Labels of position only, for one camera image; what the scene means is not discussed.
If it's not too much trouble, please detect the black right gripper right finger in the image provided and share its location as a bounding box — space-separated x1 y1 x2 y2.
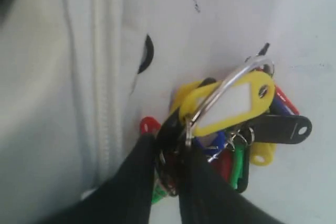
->
179 147 273 223

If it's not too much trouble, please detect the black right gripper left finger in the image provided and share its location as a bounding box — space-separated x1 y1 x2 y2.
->
41 134 155 223

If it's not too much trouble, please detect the cream duffel bag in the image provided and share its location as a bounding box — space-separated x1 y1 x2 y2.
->
0 0 169 201

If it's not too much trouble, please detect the colourful key tag bunch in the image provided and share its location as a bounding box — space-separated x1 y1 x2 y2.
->
139 43 312 203

